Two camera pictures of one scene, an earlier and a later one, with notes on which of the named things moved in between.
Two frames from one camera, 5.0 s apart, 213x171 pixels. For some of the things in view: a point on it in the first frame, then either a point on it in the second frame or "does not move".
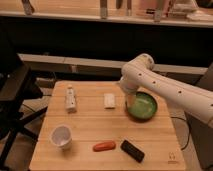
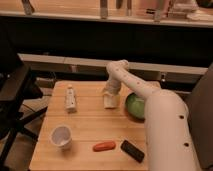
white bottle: (70, 100) does not move
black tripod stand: (17, 86) does not move
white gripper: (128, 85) -> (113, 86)
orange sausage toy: (104, 146) does not move
